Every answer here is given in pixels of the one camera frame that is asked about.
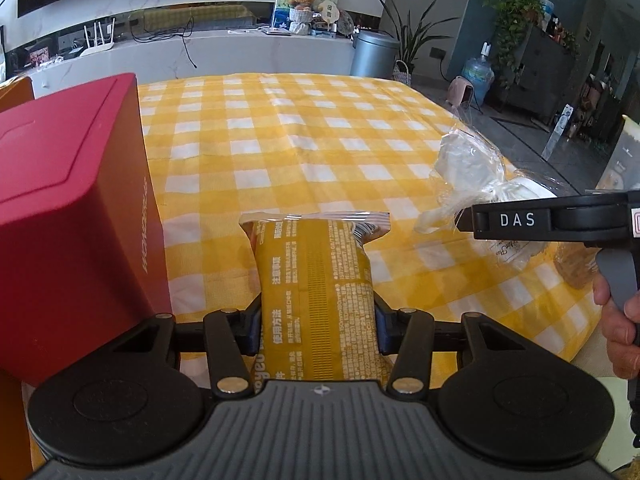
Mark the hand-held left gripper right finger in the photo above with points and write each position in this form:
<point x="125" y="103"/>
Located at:
<point x="381" y="330"/>

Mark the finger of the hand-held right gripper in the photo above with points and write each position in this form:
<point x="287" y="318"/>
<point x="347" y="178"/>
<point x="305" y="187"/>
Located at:
<point x="467" y="219"/>

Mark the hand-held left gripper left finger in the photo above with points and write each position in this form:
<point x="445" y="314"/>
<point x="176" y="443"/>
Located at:
<point x="252" y="327"/>

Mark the clear bag white contents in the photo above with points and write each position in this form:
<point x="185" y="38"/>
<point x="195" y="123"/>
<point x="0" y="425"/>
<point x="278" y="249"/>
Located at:
<point x="465" y="165"/>

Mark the yellow foil packet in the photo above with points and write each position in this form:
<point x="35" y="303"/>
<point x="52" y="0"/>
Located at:
<point x="315" y="285"/>

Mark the orange cardboard box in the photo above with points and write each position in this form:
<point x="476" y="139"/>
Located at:
<point x="12" y="425"/>

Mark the person's right hand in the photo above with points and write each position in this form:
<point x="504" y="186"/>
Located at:
<point x="620" y="340"/>

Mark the tan plastic-wrapped item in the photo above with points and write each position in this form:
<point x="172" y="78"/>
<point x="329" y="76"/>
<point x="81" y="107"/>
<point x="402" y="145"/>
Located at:
<point x="577" y="267"/>

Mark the white tall narrow box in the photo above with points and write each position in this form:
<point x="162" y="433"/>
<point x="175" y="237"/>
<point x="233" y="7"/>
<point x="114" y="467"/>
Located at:
<point x="559" y="130"/>

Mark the pink space heater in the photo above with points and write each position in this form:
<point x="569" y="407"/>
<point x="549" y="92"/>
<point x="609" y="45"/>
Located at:
<point x="460" y="92"/>

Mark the blue water jug with pump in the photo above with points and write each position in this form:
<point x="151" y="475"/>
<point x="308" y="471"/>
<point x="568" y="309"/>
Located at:
<point x="477" y="77"/>

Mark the dark grey cabinet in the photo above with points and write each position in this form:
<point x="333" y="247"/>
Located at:
<point x="540" y="80"/>

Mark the small woven basket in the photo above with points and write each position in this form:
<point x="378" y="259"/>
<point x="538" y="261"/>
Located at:
<point x="401" y="74"/>

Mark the yellow checkered tablecloth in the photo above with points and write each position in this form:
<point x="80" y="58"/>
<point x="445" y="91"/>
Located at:
<point x="300" y="135"/>

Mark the grey metal trash can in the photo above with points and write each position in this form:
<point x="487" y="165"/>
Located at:
<point x="372" y="55"/>

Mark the bottles on cabinet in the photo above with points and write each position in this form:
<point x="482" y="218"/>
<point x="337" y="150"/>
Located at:
<point x="557" y="25"/>

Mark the long-leaf potted plant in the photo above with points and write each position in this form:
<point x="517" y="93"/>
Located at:
<point x="415" y="30"/>

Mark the green trailing potted plant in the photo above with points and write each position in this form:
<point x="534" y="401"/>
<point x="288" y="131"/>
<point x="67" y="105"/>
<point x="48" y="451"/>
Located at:
<point x="512" y="20"/>

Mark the red lidded box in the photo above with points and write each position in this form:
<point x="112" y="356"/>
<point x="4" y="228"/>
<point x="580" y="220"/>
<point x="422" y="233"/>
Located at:
<point x="75" y="220"/>

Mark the round paper hand fan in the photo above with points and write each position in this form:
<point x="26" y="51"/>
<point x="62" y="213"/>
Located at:
<point x="330" y="11"/>

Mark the brown teddy bear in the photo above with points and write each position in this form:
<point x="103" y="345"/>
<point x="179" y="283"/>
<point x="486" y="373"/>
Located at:
<point x="302" y="10"/>

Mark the white marble TV console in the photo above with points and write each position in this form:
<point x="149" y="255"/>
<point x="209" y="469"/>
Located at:
<point x="240" y="55"/>

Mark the blue green painted picture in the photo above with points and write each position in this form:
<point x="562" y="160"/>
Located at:
<point x="280" y="10"/>

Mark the white wifi router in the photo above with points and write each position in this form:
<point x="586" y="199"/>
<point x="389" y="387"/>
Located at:
<point x="97" y="50"/>

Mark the small pink photo card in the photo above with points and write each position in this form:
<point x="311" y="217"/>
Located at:
<point x="39" y="56"/>

